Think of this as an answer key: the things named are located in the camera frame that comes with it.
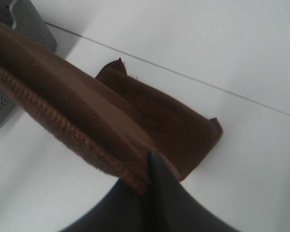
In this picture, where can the brown towel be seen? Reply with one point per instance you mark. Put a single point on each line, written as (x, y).
(112, 120)

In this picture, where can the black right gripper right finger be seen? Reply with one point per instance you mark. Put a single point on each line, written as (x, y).
(174, 209)

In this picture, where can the grey perforated plastic basket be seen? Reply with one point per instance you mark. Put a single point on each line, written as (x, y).
(21, 28)

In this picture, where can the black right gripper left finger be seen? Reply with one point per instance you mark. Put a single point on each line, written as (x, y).
(121, 210)

